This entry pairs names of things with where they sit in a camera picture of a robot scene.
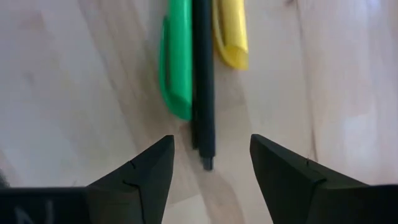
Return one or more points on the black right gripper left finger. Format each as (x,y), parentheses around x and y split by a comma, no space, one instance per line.
(136,193)

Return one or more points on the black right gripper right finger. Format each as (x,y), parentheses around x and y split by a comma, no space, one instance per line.
(295,193)

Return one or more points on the black pen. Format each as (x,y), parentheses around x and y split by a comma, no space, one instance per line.
(203,77)

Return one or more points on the green highlighter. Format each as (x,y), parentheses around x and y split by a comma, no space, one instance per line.
(178,62)

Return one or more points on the yellow highlighter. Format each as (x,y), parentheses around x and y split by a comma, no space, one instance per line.
(233,34)

